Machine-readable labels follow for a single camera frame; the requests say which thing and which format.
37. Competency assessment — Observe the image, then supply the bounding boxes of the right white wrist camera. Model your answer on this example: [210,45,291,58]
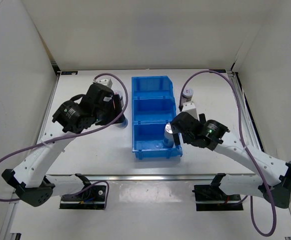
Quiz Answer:
[180,101,198,120]

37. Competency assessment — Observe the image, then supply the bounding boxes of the left aluminium rail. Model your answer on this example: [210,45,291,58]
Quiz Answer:
[22,72,61,182]

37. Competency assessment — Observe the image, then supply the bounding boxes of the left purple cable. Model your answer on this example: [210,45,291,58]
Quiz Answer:
[0,72,129,202]

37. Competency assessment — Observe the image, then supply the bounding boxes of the purple cable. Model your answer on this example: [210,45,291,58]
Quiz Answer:
[0,72,129,202]
[179,70,278,237]

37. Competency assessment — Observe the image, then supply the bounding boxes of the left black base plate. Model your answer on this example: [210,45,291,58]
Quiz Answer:
[59,181,110,210]

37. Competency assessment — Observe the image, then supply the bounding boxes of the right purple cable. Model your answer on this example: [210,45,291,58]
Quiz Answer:
[179,70,278,237]

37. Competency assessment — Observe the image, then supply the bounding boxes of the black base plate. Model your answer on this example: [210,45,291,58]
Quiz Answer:
[192,184,244,212]
[59,181,110,210]

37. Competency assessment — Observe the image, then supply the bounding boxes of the silver-top white canister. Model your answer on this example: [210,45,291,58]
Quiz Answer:
[162,123,175,148]
[115,118,128,129]

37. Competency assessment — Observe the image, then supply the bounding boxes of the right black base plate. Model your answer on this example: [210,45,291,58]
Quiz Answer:
[192,184,244,212]

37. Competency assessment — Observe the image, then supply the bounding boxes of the left black corner label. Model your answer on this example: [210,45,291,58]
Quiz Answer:
[60,71,78,76]

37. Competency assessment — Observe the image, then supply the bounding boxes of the blue three-compartment plastic bin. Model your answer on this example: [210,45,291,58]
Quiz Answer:
[131,75,183,160]

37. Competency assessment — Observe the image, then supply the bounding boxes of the left white-lid spice jar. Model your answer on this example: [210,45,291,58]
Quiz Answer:
[114,90,124,108]

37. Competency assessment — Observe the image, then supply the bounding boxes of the right black corner label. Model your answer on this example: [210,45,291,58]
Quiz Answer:
[211,69,227,74]

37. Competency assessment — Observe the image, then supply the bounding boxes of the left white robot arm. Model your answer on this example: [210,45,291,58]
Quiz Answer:
[1,81,124,207]

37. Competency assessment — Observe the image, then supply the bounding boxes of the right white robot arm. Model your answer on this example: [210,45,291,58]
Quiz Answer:
[170,112,291,209]

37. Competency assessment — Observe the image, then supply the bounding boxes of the black corner label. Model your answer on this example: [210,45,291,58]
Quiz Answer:
[211,69,227,74]
[60,71,78,76]

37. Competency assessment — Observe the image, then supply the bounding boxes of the white-lid spice jar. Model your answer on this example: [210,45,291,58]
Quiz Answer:
[114,90,124,108]
[181,87,194,104]

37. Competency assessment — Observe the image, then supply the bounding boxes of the right white-lid spice jar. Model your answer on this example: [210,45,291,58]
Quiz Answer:
[181,87,194,104]

